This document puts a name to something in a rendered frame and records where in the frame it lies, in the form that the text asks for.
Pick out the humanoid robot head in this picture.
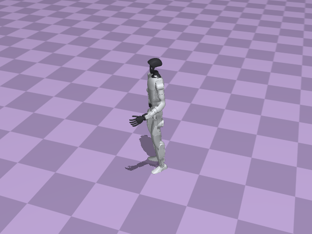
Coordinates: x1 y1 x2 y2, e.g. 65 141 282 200
148 58 162 78

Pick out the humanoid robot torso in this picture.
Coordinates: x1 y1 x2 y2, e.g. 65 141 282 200
147 74 164 119

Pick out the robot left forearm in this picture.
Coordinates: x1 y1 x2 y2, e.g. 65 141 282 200
145 103 165 119

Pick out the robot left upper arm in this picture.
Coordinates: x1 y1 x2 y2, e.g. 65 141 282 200
155 81 165 107

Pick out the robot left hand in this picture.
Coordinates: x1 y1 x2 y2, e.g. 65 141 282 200
130 113 148 127

